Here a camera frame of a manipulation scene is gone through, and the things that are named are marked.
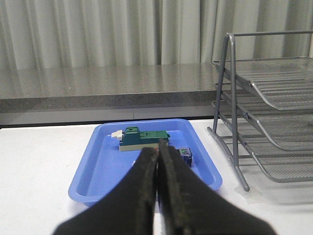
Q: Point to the grey stone counter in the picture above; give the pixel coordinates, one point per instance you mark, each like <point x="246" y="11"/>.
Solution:
<point x="99" y="94"/>

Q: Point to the blue plastic tray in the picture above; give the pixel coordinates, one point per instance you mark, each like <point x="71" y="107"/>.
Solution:
<point x="103" y="166"/>

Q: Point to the grey metal rack frame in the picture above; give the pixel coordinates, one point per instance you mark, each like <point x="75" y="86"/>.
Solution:
<point x="265" y="106"/>

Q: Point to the red emergency stop push button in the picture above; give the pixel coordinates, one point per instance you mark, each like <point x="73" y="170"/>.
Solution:
<point x="184" y="152"/>

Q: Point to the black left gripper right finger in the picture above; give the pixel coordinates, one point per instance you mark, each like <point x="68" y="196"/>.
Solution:
<point x="190" y="207"/>

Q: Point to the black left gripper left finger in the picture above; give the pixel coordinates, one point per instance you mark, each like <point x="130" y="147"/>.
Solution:
<point x="126" y="210"/>

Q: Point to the green and beige electrical module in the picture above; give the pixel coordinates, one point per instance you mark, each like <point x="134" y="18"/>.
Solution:
<point x="132" y="139"/>

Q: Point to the pale pleated curtain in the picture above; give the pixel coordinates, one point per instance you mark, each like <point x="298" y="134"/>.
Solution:
<point x="43" y="34"/>

